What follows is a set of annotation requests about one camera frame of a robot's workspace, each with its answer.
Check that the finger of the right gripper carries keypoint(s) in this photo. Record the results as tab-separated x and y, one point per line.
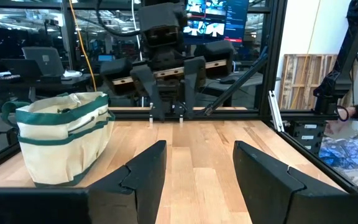
145	79
194	77

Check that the person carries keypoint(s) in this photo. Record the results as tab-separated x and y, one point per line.
346	152

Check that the silver aluminium bracket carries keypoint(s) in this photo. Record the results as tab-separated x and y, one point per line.
275	112

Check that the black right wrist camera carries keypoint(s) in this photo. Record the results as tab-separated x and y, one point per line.
160	35

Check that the dark laptop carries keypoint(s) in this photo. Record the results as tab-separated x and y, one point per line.
20	68

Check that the black aluminium table frame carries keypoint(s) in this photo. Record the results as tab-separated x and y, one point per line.
272	46

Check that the beige green gardening bag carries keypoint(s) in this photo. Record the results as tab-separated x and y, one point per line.
61	155

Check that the black box white labels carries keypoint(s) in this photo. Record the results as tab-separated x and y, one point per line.
306	137

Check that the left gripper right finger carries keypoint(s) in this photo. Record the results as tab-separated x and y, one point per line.
266	189

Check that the wall monitor screen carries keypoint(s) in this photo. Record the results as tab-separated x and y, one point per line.
222	21

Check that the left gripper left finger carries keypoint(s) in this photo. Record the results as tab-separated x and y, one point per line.
138	193

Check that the wooden pallet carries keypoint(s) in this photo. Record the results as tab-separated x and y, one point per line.
303	81

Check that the grey laptop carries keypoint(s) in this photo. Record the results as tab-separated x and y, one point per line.
45	60

